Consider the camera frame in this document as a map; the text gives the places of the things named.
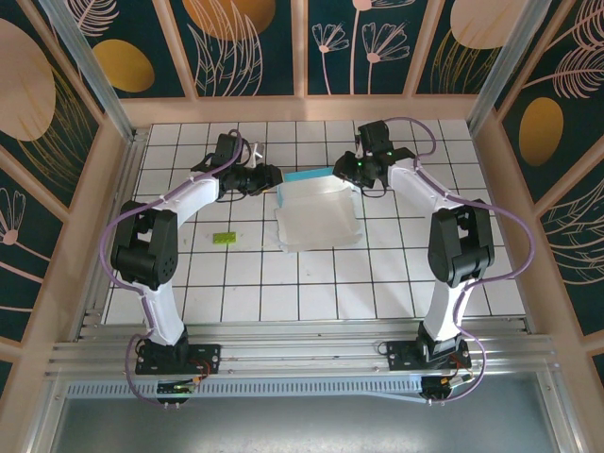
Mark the blue white paper box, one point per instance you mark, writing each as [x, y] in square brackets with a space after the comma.
[316, 222]

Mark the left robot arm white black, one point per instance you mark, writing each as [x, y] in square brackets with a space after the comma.
[162, 321]

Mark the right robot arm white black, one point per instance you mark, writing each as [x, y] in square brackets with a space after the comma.
[443, 316]

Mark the green toy brick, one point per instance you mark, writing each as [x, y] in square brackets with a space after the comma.
[225, 238]

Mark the small circuit board green light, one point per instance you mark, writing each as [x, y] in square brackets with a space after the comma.
[174, 387]

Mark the grey sheet metal panel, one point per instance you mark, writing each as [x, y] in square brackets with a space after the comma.
[302, 424]

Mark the aluminium side rail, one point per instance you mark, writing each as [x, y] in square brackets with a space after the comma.
[126, 189]

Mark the aluminium rail beam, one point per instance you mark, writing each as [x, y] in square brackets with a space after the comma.
[302, 349]

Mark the aluminium frame post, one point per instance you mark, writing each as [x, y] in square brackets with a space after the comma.
[94, 80]
[505, 61]

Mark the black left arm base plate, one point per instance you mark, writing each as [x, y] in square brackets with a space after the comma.
[207, 356]

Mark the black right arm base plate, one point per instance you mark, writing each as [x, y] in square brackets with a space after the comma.
[398, 356]

